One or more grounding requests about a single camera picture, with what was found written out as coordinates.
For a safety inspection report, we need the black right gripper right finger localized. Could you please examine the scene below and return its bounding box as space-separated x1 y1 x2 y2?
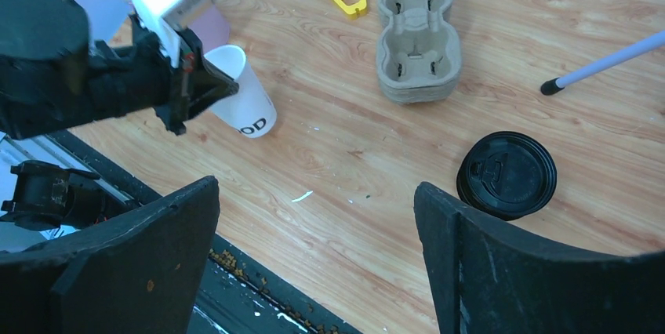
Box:
413 182 664 333

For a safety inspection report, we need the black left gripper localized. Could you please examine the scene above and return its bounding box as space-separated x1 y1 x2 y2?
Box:
88 15 239 135

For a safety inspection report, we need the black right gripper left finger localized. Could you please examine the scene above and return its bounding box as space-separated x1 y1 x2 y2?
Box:
1 176 220 333

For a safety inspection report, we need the white paper coffee cup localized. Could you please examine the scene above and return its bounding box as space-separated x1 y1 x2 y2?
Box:
204 45 277 138

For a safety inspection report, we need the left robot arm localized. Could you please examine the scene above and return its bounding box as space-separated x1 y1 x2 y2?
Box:
1 0 239 140

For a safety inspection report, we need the stack of black lids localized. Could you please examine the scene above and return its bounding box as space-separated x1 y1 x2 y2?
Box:
456 131 558 221

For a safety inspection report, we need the cardboard cup carrier stack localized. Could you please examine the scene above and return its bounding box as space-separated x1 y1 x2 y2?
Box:
376 0 463 104

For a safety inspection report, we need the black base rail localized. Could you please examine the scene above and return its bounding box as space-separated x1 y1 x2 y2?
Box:
0 129 365 334

